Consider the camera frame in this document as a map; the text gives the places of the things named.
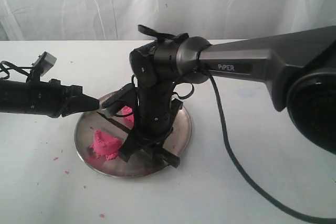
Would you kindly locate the white backdrop curtain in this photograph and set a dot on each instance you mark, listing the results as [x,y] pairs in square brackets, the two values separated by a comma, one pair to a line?
[118,19]

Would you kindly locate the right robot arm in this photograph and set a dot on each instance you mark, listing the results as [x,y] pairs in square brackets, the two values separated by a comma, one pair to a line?
[298,70]

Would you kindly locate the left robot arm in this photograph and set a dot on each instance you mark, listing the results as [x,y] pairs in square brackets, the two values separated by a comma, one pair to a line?
[15,95]

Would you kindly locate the round steel plate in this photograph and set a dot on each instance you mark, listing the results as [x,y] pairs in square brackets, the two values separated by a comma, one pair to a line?
[140,163]

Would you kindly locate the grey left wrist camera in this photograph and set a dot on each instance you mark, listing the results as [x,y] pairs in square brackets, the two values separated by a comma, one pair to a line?
[43,64]

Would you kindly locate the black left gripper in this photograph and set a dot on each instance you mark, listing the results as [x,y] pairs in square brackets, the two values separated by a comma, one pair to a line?
[54,99]

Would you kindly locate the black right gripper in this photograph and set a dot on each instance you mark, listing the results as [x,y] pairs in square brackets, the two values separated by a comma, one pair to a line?
[152,121]

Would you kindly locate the black knife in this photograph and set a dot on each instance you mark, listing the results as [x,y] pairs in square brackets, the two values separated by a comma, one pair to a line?
[145,142]

